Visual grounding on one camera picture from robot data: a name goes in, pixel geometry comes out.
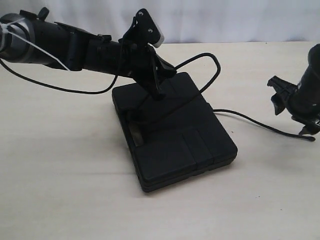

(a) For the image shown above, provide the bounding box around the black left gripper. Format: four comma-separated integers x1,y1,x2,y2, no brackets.
117,42,175,101

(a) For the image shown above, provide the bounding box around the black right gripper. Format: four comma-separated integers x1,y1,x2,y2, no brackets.
267,76,320,125

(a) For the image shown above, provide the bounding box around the black plastic carry case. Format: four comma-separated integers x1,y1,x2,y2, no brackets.
112,72,238,193

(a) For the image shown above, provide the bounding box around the black braided rope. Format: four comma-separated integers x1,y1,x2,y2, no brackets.
124,52,316,143

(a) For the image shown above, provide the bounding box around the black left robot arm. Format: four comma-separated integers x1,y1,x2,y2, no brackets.
0,7,177,100

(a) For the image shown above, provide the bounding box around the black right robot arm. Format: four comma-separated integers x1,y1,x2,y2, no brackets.
267,44,320,128

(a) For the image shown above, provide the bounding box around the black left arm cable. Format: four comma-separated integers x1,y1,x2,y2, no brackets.
0,58,121,95

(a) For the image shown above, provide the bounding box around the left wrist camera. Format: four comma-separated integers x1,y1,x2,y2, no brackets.
123,8,165,48

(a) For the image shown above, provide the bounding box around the white cable tie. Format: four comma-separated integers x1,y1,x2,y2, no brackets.
0,21,71,71

